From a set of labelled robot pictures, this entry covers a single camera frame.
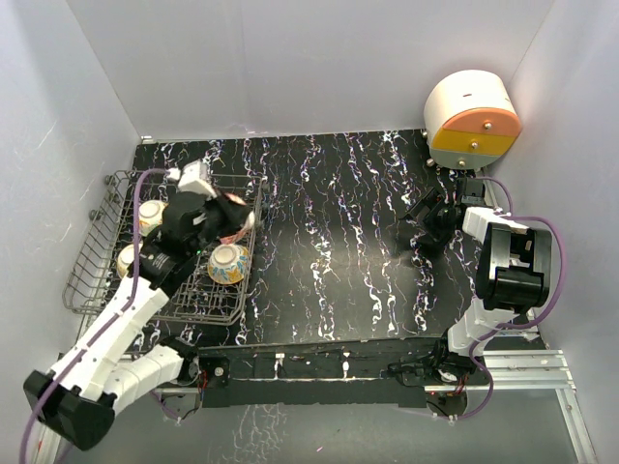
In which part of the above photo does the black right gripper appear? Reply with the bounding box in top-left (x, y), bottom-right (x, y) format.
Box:
top-left (400, 188), bottom-right (457, 248)

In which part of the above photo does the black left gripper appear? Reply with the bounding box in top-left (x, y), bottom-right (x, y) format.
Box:
top-left (188, 186), bottom-right (251, 256)

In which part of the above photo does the red orange pattern bowl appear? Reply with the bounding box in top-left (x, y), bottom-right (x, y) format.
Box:
top-left (221, 206), bottom-right (255, 245)

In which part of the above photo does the blue orange pattern bowl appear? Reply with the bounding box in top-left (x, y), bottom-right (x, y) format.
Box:
top-left (207, 244), bottom-right (250, 285)

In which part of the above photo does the grey wire dish rack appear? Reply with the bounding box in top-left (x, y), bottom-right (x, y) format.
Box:
top-left (62, 170), bottom-right (270, 326)

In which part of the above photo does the orange flower bowl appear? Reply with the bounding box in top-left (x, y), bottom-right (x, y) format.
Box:
top-left (138, 200), bottom-right (167, 237)

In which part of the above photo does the yellow sun blue bowl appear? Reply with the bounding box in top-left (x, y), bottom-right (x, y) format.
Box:
top-left (116, 245), bottom-right (134, 278)

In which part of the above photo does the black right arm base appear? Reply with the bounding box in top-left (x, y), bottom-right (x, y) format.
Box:
top-left (381, 343), bottom-right (489, 394)

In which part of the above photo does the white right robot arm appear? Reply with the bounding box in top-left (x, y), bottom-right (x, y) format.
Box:
top-left (401, 178), bottom-right (552, 384)

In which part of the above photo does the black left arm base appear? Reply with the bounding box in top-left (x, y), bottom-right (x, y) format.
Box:
top-left (157, 346), bottom-right (230, 392)

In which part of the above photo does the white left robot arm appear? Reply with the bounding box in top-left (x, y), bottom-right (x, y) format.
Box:
top-left (23, 160), bottom-right (255, 450)

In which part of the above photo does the round white drawer cabinet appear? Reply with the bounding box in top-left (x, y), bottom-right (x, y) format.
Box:
top-left (424, 70), bottom-right (521, 170)

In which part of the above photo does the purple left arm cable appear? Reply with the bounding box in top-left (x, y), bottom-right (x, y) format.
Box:
top-left (17, 168), bottom-right (180, 464)

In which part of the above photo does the aluminium front rail frame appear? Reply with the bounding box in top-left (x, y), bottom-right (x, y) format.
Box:
top-left (148, 340), bottom-right (597, 463)

